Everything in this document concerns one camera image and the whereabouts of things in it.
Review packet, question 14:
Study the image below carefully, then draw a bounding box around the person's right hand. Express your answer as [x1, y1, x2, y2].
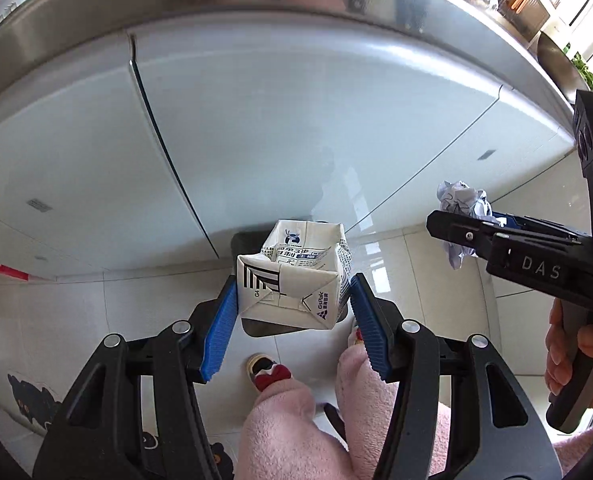
[545, 299, 593, 397]

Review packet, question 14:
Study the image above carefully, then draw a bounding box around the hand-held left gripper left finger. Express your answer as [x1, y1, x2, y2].
[31, 279, 240, 480]

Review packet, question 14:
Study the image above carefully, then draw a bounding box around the white paper ball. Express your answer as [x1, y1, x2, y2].
[437, 180, 495, 271]

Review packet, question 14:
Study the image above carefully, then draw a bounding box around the dark metal wok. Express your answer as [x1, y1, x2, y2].
[535, 32, 577, 86]

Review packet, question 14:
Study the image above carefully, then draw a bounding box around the grey trash bin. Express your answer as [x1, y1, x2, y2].
[230, 219, 357, 338]

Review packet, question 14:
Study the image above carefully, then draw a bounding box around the bear print floor mat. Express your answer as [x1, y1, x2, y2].
[0, 367, 234, 480]

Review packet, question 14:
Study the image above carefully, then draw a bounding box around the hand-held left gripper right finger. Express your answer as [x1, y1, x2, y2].
[349, 273, 563, 480]

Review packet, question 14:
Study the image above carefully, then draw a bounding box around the red sticker strip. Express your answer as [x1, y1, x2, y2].
[0, 254, 30, 279]

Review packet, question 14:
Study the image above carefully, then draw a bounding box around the person's right forearm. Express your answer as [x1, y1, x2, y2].
[551, 427, 593, 480]

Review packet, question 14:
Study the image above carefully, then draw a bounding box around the person's right leg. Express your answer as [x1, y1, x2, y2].
[337, 345, 452, 480]

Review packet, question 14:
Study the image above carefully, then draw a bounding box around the green leafy plant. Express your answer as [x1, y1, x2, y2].
[571, 52, 593, 92]

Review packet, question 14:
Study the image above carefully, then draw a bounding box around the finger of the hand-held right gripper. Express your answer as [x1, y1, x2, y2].
[427, 209, 508, 274]
[493, 213, 592, 239]

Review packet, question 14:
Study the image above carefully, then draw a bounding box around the white printed milk carton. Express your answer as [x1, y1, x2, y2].
[236, 219, 353, 330]

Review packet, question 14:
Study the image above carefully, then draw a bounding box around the pale glossy cabinet door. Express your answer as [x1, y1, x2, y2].
[129, 27, 507, 261]
[351, 85, 580, 236]
[0, 30, 218, 281]

